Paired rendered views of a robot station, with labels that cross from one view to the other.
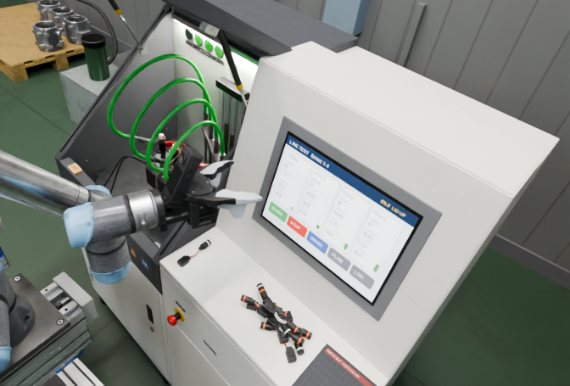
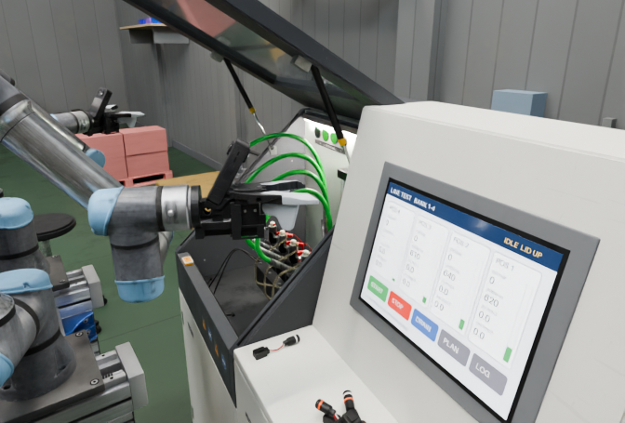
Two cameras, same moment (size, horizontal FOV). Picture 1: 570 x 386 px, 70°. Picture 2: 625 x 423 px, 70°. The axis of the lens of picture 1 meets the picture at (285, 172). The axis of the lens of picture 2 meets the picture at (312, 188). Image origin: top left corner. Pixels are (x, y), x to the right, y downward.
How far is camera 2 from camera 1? 41 cm
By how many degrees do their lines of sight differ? 31
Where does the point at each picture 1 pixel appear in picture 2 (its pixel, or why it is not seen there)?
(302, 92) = (404, 126)
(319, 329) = not seen: outside the picture
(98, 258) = (119, 255)
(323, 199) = (430, 257)
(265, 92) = (366, 140)
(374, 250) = (502, 323)
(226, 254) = (316, 354)
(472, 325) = not seen: outside the picture
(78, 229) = (99, 204)
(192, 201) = (234, 201)
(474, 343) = not seen: outside the picture
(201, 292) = (270, 391)
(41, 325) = (75, 381)
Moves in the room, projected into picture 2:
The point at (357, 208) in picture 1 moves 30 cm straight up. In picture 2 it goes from (473, 259) to (496, 77)
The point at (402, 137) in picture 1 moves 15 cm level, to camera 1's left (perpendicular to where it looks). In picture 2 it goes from (525, 140) to (428, 133)
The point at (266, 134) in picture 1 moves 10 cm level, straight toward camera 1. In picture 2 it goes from (367, 190) to (356, 203)
